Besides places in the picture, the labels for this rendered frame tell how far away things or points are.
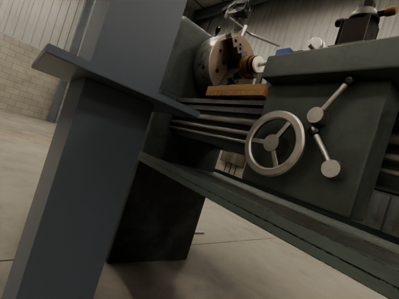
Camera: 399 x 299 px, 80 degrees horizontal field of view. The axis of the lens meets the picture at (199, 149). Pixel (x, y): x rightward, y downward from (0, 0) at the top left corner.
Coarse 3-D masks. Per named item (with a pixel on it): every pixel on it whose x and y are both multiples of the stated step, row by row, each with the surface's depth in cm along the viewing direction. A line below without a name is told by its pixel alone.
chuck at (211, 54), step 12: (216, 36) 115; (240, 36) 116; (204, 48) 113; (216, 48) 109; (204, 60) 111; (216, 60) 110; (228, 60) 114; (204, 72) 112; (216, 72) 112; (204, 84) 116; (216, 84) 113; (240, 84) 122
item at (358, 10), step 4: (360, 8) 65; (364, 8) 64; (368, 8) 64; (372, 8) 64; (356, 12) 65; (360, 12) 64; (364, 12) 64; (368, 12) 63; (372, 12) 63; (376, 12) 64; (352, 16) 66; (376, 16) 64; (376, 20) 65
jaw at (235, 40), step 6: (228, 36) 112; (234, 36) 109; (228, 42) 111; (234, 42) 109; (228, 48) 112; (234, 48) 110; (240, 48) 110; (234, 54) 111; (240, 54) 108; (246, 54) 110; (234, 60) 113
